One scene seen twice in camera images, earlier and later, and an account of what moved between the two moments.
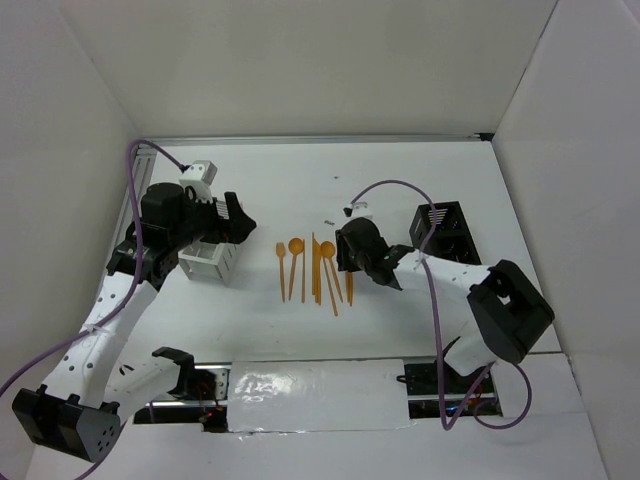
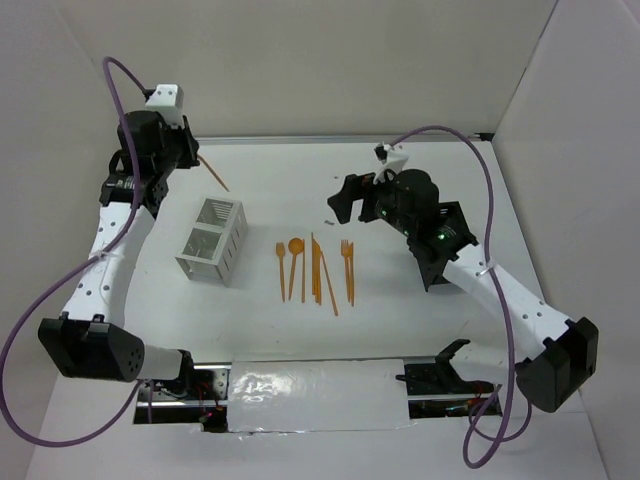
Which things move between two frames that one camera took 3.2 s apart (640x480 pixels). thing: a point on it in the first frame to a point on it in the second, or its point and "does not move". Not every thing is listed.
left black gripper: x=234 y=229 to x=187 y=137
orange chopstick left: x=303 y=281 does not move
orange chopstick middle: x=313 y=264 does not move
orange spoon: x=295 y=247 does not move
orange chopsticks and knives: x=328 y=249 to x=199 y=156
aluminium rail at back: x=323 y=138 does not move
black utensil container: x=452 y=236 does not move
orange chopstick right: x=332 y=292 does not move
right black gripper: x=344 y=263 to x=356 y=187
